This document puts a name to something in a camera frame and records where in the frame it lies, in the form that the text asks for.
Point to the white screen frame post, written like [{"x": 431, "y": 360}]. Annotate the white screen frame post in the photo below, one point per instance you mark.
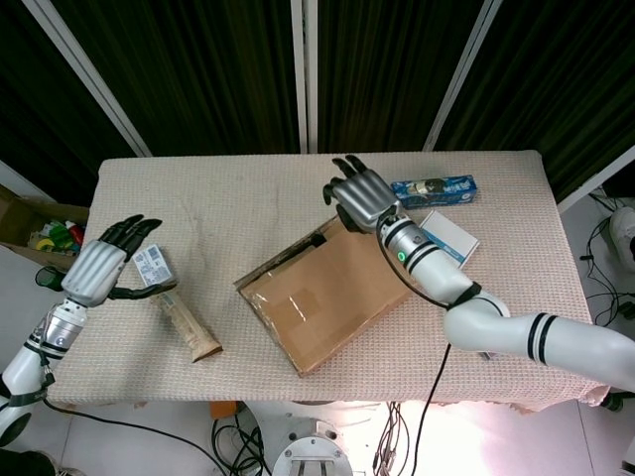
[
  {"x": 94, "y": 79},
  {"x": 595, "y": 181},
  {"x": 303, "y": 74},
  {"x": 20, "y": 178},
  {"x": 461, "y": 74}
]

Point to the dark green pleated curtain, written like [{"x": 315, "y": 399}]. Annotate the dark green pleated curtain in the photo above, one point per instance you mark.
[
  {"x": 39, "y": 99},
  {"x": 198, "y": 74},
  {"x": 387, "y": 74},
  {"x": 560, "y": 74}
]

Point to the white shoe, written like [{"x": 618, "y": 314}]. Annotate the white shoe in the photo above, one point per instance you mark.
[{"x": 622, "y": 230}]

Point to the orange object under table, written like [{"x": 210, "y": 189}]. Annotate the orange object under table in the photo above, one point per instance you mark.
[{"x": 223, "y": 410}]

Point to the white barcode printed box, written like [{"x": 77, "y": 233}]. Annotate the white barcode printed box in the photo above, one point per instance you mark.
[{"x": 154, "y": 265}]

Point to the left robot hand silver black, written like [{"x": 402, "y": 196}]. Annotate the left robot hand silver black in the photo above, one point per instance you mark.
[{"x": 94, "y": 270}]

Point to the brown cardboard box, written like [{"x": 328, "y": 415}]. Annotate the brown cardboard box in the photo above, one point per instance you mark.
[{"x": 317, "y": 307}]

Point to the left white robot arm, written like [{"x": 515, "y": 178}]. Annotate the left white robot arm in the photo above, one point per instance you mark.
[{"x": 25, "y": 357}]

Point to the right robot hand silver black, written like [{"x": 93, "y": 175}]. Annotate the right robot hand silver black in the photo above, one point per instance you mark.
[{"x": 367, "y": 198}]

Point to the cardboard box with toys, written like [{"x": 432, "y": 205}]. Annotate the cardboard box with toys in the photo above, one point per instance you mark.
[{"x": 15, "y": 218}]

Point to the white and blue small box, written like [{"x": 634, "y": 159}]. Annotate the white and blue small box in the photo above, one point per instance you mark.
[{"x": 456, "y": 235}]

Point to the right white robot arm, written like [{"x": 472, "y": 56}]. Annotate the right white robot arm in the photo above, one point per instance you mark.
[{"x": 496, "y": 322}]

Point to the beige waffle tablecloth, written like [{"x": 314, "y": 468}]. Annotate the beige waffle tablecloth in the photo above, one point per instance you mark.
[{"x": 248, "y": 198}]

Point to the brown paper snack pouch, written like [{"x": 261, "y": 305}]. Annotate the brown paper snack pouch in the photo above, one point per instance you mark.
[{"x": 191, "y": 332}]

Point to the blue cookie box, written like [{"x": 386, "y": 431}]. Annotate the blue cookie box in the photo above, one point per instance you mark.
[{"x": 446, "y": 193}]

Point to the black mesh pen cup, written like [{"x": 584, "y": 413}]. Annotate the black mesh pen cup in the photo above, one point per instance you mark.
[{"x": 47, "y": 278}]

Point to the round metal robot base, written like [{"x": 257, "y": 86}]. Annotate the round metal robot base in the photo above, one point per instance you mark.
[{"x": 312, "y": 451}]

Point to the green plastic toy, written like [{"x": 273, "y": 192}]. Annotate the green plastic toy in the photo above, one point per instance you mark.
[{"x": 60, "y": 234}]

